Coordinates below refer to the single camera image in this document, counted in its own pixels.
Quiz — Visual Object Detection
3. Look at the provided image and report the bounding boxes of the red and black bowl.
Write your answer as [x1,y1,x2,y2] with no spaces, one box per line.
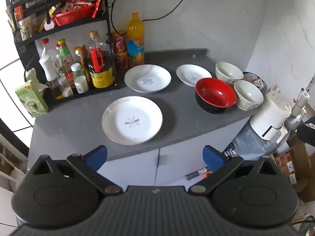
[195,78,237,114]

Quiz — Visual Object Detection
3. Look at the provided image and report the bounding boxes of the black metal rack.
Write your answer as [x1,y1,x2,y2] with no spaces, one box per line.
[7,0,121,105]

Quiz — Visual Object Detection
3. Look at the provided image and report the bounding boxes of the clear bottle with red cap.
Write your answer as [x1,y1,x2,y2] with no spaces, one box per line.
[41,38,54,59]

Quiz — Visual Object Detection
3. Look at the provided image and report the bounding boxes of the white labelled jar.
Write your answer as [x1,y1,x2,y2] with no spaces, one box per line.
[74,75,89,94]

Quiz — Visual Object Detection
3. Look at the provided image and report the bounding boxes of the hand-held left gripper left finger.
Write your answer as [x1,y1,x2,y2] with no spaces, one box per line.
[33,146,123,197]

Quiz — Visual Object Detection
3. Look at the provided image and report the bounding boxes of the soy sauce bottle yellow label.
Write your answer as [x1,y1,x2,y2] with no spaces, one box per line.
[87,31,116,89]

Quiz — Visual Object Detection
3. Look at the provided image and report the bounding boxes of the black cable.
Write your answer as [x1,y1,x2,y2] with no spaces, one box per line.
[109,0,187,33]

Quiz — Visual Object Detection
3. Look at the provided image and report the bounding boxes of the red plastic basket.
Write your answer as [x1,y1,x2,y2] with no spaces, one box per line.
[50,4,95,27]

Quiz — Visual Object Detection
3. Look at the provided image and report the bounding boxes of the green cardboard box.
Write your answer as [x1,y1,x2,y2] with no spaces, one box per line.
[15,80,49,118]

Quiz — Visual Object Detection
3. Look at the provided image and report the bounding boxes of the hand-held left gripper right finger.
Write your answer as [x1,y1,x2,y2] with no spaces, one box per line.
[188,146,280,196]

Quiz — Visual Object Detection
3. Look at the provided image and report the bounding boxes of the dark dish with packets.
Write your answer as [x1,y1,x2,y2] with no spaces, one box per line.
[242,72,267,91]

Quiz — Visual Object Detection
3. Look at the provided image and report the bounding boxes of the orange juice bottle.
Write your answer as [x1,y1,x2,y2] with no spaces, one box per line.
[127,12,145,68]

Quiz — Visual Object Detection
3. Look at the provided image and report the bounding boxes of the sauce bottle with yellow cap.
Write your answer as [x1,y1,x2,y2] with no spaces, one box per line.
[57,39,76,87]

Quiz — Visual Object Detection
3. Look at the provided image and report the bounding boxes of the small white plate blue print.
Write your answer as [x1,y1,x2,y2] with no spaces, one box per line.
[176,64,212,87]

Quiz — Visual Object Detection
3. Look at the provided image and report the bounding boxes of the white ceramic bowl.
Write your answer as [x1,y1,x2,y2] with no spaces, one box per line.
[233,80,264,111]
[215,62,244,84]

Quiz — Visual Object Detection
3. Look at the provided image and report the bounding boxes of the grey kitchen cabinet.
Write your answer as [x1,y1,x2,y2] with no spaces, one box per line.
[27,118,249,188]

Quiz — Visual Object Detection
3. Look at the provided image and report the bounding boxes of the marker pen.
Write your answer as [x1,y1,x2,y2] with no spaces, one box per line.
[184,167,212,181]

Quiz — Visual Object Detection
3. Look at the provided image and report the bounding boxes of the red snack packet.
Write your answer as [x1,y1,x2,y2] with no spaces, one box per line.
[91,0,103,18]

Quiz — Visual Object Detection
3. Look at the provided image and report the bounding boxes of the cardboard boxes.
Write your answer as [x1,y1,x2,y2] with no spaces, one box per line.
[271,133,315,203]

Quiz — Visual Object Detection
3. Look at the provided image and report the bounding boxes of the white tissue paper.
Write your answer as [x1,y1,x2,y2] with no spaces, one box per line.
[25,67,48,92]

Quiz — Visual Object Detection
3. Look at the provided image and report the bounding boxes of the amber bottle with gold cap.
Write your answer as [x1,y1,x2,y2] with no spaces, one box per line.
[74,46,90,84]

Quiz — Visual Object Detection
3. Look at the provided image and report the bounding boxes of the yellow snack packets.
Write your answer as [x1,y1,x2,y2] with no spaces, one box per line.
[18,15,38,41]

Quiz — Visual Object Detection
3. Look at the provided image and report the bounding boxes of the grey plastic bag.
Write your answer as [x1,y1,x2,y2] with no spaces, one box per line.
[223,123,278,158]

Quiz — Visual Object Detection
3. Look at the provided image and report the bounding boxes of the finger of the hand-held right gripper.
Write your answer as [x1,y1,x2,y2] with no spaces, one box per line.
[296,116,315,144]

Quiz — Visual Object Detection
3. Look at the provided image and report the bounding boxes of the small clear jar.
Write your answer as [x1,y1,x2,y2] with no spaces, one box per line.
[57,76,74,98]

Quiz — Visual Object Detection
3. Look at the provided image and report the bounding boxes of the white plate with flower print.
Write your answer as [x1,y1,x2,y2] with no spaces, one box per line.
[102,96,163,145]

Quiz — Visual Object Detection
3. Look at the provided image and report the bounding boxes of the oil bottle with white cap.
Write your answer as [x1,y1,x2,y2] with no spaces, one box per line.
[39,55,65,100]

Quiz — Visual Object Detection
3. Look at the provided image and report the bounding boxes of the large white plate blue print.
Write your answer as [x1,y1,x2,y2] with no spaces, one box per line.
[124,64,172,94]

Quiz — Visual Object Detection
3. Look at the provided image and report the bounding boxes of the white kitchen appliance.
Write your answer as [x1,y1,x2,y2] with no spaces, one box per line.
[249,91,292,142]

